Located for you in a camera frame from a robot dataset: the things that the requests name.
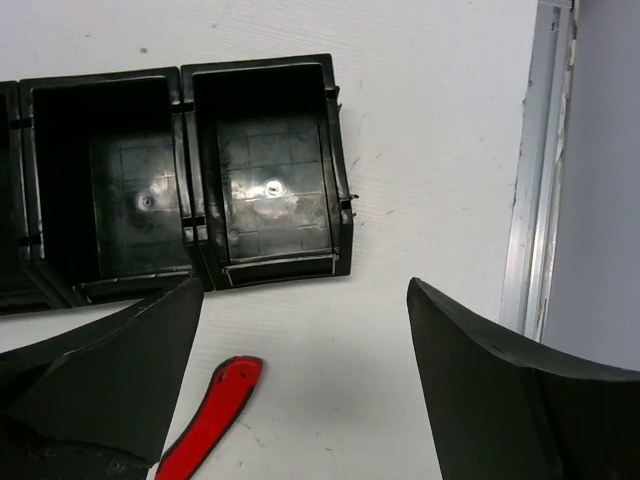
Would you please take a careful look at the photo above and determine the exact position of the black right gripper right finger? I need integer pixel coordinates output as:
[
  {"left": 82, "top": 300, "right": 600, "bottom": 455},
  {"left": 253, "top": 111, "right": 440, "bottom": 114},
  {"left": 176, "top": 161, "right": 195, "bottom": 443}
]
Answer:
[{"left": 407, "top": 278, "right": 639, "bottom": 479}]

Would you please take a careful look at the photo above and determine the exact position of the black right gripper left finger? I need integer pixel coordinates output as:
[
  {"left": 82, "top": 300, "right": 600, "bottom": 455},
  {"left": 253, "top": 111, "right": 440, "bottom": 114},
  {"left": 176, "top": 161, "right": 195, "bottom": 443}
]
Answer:
[{"left": 1, "top": 279, "right": 204, "bottom": 479}]

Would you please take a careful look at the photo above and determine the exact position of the red folding knife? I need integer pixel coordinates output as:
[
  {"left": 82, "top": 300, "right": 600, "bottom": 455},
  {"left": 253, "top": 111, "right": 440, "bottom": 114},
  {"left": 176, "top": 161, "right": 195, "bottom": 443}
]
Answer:
[{"left": 154, "top": 356, "right": 264, "bottom": 480}]

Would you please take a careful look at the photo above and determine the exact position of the aluminium table rail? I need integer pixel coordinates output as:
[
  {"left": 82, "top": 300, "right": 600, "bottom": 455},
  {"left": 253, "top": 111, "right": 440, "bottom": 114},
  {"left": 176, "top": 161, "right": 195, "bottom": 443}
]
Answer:
[{"left": 499, "top": 1, "right": 580, "bottom": 342}]

